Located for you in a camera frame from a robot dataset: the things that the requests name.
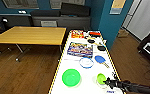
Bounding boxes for yellow wall sign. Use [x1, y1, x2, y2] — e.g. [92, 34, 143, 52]
[109, 0, 127, 16]

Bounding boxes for black paddle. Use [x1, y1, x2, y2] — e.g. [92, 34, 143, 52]
[96, 45, 107, 52]
[86, 38, 97, 44]

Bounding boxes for red and black game piece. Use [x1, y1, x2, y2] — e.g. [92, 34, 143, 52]
[88, 30, 103, 38]

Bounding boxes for small lime green bowl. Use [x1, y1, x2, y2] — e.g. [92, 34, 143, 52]
[96, 73, 109, 87]

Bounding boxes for orange game pack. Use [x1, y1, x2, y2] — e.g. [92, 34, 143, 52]
[69, 29, 85, 39]

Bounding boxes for white bowl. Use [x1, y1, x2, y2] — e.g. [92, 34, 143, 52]
[79, 56, 95, 69]

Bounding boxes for green plate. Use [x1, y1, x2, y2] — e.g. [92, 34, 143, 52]
[61, 68, 82, 88]

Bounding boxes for dark grey sofa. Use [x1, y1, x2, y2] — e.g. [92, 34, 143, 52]
[30, 2, 92, 30]
[0, 13, 34, 28]

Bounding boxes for white wall outlet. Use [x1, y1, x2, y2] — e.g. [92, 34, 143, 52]
[18, 10, 27, 15]

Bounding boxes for yellow gaming table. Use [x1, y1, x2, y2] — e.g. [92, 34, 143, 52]
[48, 29, 128, 94]

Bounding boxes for interior glass window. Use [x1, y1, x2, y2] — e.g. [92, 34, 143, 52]
[1, 0, 40, 10]
[49, 0, 86, 8]

